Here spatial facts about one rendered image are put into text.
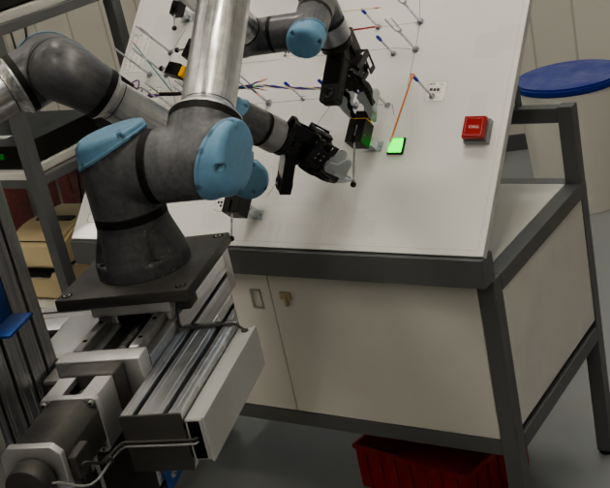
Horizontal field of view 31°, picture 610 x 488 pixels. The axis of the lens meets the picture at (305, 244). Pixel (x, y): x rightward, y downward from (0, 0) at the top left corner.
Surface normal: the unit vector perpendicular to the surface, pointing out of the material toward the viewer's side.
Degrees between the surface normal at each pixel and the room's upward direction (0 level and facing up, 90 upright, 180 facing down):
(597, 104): 94
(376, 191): 46
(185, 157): 65
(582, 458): 0
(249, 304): 90
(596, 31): 90
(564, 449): 0
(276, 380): 90
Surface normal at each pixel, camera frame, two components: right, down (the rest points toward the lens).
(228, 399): 0.95, -0.10
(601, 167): 0.28, 0.36
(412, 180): -0.51, -0.34
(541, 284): 0.83, 0.04
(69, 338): -0.20, -0.91
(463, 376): -0.51, 0.40
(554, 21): -0.22, 0.40
